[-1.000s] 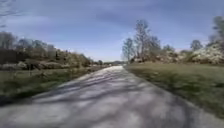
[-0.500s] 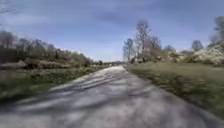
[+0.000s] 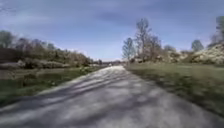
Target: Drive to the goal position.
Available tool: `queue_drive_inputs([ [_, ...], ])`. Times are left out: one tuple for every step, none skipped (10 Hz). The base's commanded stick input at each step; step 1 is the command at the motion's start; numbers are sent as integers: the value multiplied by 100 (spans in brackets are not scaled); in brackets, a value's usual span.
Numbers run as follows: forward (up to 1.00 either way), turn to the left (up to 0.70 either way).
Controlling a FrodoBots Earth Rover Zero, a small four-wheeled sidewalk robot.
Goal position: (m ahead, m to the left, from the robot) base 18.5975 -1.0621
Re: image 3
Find small bare tree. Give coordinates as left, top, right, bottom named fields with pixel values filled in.
left=121, top=37, right=136, bottom=63

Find grey gravel road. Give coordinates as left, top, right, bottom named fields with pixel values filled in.
left=0, top=64, right=224, bottom=128

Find tall bare tree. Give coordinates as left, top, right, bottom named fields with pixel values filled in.
left=134, top=17, right=153, bottom=63

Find bare bushy tree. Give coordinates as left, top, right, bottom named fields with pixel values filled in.
left=148, top=34, right=164, bottom=63

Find wooded hillside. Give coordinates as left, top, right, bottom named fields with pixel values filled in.
left=0, top=29, right=103, bottom=71

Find grass slope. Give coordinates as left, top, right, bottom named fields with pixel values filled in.
left=124, top=61, right=224, bottom=118

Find grass verge with scrub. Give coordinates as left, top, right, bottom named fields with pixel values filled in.
left=0, top=65, right=110, bottom=108

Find round-crowned tree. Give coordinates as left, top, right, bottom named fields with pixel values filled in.
left=190, top=39, right=205, bottom=53

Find pale flowering bushes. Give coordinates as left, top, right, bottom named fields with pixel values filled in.
left=162, top=42, right=224, bottom=66

